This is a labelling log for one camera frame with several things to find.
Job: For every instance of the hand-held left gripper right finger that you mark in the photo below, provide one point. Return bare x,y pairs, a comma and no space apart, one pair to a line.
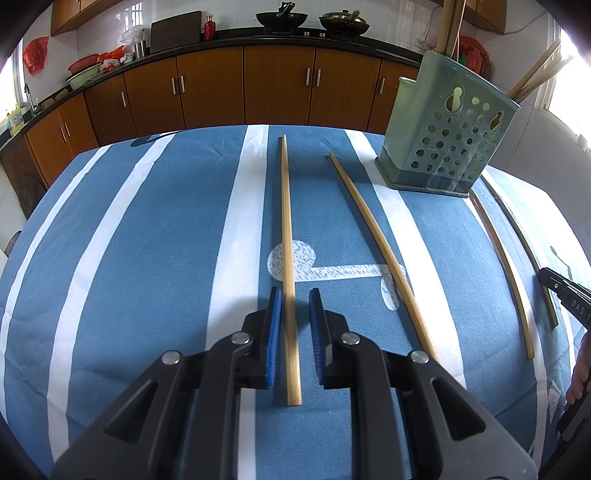
316,337

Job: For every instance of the left-wall sliding window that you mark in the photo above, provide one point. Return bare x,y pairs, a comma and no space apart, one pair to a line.
14,78

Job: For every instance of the wooden lower kitchen cabinets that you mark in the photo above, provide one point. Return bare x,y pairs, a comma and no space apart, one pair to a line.
207,87

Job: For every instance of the right-wall sliding window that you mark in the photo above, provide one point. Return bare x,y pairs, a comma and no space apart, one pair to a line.
572,106

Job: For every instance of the dark brown chopstick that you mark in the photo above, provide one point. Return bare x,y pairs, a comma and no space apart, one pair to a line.
519,227

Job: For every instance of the red hanging plastic bag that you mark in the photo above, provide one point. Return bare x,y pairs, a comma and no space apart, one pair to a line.
36,55

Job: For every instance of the dark wooden cutting board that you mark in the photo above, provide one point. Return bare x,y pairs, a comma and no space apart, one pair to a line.
175,32

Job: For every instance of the stainless steel cup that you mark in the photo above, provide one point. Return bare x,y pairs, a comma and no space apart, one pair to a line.
141,48

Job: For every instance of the green perforated plastic chopstick holder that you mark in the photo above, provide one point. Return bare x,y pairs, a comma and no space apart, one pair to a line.
443,138

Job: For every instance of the person's right hand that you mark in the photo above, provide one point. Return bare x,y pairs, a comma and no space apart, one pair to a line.
579,374

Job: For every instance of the black wok with lid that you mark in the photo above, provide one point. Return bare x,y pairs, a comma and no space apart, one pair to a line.
344,22

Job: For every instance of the red glass bottle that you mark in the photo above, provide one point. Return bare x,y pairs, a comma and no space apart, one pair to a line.
210,30

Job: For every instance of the white wall socket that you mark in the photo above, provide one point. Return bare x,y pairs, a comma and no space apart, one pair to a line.
427,45

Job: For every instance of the steel sink faucet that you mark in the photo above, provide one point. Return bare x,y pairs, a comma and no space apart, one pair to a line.
28,97

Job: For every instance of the red plastic basin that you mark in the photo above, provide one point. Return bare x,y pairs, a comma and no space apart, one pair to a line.
83,62

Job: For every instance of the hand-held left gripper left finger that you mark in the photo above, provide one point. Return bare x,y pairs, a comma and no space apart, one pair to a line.
274,337

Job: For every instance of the red and white plastic bag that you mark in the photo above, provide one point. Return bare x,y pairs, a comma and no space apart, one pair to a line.
113,57

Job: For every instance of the black kitchen countertop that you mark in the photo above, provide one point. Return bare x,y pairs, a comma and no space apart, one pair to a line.
258,40

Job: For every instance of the black gas stove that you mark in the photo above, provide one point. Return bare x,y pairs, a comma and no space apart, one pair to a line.
309,33

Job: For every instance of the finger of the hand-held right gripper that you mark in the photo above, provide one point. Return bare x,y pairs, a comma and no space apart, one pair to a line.
551,281

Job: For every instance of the yellow detergent bottle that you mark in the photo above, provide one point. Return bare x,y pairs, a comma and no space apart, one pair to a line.
14,121

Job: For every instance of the black open wok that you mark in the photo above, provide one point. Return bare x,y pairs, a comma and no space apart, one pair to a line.
281,19

